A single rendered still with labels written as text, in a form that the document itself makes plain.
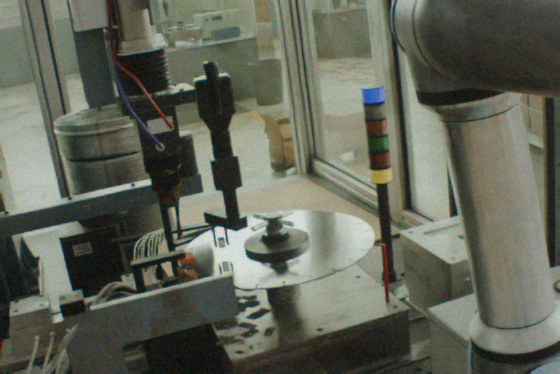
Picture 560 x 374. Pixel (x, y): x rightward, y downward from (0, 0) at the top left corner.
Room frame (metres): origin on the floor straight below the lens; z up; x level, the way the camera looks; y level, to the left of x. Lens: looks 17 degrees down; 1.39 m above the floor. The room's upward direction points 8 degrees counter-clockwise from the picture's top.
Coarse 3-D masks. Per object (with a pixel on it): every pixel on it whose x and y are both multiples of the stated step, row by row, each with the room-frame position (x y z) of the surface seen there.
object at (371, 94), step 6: (372, 84) 1.33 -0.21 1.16; (378, 84) 1.32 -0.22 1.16; (366, 90) 1.29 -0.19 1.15; (372, 90) 1.28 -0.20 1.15; (378, 90) 1.29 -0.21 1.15; (366, 96) 1.29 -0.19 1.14; (372, 96) 1.28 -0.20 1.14; (378, 96) 1.29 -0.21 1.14; (366, 102) 1.29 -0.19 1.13; (372, 102) 1.29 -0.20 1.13; (378, 102) 1.28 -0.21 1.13
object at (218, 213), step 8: (224, 192) 1.04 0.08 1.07; (232, 192) 1.04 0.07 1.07; (224, 200) 1.04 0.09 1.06; (232, 200) 1.04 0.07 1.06; (216, 208) 1.10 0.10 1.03; (232, 208) 1.04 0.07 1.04; (208, 216) 1.08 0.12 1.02; (216, 216) 1.06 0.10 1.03; (224, 216) 1.05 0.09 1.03; (232, 216) 1.04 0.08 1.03; (240, 216) 1.04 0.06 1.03; (216, 224) 1.07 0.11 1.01; (224, 224) 1.05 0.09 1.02; (232, 224) 1.03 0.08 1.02; (240, 224) 1.03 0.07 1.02; (248, 224) 1.04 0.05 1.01; (224, 232) 1.07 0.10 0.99
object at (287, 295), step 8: (280, 288) 1.07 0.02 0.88; (288, 288) 1.07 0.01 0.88; (296, 288) 1.08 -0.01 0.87; (272, 296) 1.07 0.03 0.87; (280, 296) 1.07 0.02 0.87; (288, 296) 1.07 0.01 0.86; (296, 296) 1.07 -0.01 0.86; (272, 304) 1.08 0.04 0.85; (280, 304) 1.07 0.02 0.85; (288, 304) 1.07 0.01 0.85
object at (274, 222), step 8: (256, 216) 1.12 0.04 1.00; (264, 216) 1.10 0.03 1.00; (272, 216) 1.09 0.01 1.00; (280, 216) 1.09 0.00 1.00; (288, 216) 1.12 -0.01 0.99; (264, 224) 1.08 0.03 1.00; (272, 224) 1.08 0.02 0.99; (280, 224) 1.08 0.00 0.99; (288, 224) 1.06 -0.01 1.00; (272, 232) 1.08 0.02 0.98; (280, 232) 1.08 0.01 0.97
